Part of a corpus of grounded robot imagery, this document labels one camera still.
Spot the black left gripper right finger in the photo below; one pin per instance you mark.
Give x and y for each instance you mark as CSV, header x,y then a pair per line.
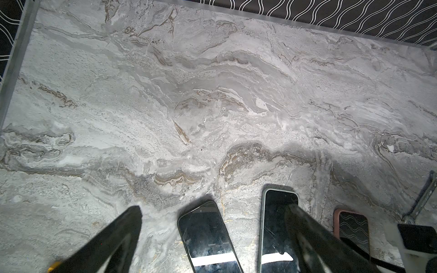
x,y
318,251

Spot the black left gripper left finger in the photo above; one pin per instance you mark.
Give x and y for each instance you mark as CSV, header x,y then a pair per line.
x,y
114,247

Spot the phone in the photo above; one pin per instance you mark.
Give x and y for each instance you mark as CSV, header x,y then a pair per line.
x,y
353,229

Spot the black smartphone green case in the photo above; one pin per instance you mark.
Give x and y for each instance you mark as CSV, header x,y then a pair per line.
x,y
275,253

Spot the black smartphone left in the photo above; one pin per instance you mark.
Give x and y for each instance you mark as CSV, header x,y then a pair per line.
x,y
206,240

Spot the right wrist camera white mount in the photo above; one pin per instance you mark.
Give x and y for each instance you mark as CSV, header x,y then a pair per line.
x,y
417,245

